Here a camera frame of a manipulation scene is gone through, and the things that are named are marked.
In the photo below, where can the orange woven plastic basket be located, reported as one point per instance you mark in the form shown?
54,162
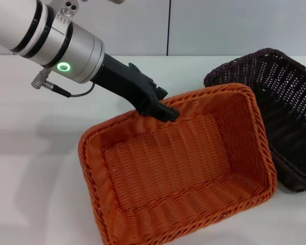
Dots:
183,173

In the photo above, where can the dark brown woven basket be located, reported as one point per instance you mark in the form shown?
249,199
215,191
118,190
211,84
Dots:
288,109

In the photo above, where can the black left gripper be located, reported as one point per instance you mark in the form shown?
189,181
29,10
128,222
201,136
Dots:
125,81

